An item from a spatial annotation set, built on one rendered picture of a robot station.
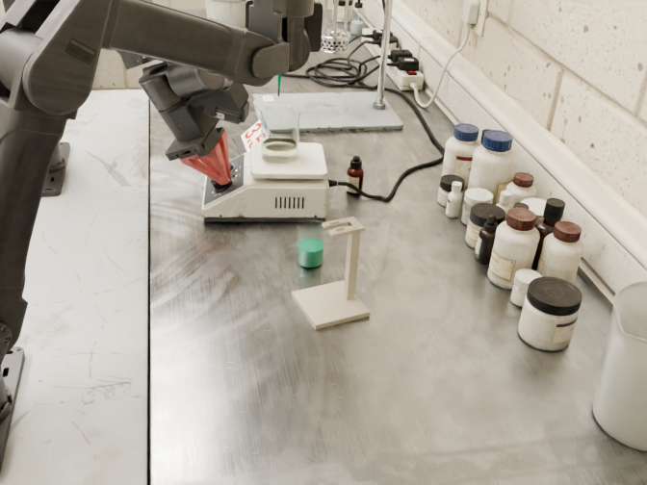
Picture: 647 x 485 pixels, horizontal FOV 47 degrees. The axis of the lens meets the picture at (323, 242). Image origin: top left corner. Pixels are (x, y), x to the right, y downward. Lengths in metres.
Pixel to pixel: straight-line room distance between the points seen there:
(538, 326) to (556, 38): 0.55
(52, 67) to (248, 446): 0.42
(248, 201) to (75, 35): 0.52
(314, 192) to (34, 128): 0.54
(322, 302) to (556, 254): 0.33
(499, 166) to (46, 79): 0.76
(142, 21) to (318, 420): 0.46
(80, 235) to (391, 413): 0.57
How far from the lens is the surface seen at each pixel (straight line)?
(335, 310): 0.99
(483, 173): 1.24
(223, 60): 0.84
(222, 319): 0.98
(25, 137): 0.74
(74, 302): 1.04
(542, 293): 0.97
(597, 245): 1.14
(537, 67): 1.39
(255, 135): 1.44
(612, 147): 1.18
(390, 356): 0.93
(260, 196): 1.16
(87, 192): 1.30
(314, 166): 1.17
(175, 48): 0.80
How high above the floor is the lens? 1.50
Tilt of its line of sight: 32 degrees down
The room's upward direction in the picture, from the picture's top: 3 degrees clockwise
